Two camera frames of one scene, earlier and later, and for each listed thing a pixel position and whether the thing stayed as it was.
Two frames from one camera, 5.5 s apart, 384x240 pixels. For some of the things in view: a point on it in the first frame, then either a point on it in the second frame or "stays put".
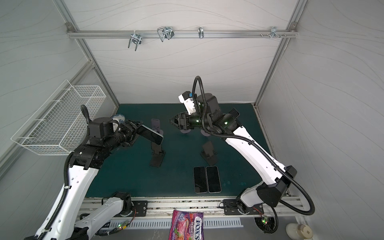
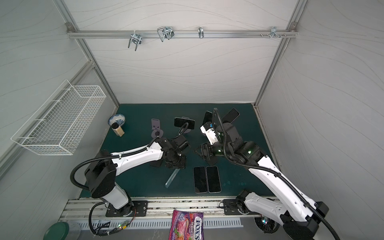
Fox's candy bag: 186,226 stays put
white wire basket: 60,124 stays put
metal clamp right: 275,32 stays put
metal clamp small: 201,33 stays put
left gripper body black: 125,135 → 177,161
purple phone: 201,183 stays put
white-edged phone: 213,179 stays put
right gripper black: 183,121 → 205,150
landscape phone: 150,134 → 171,178
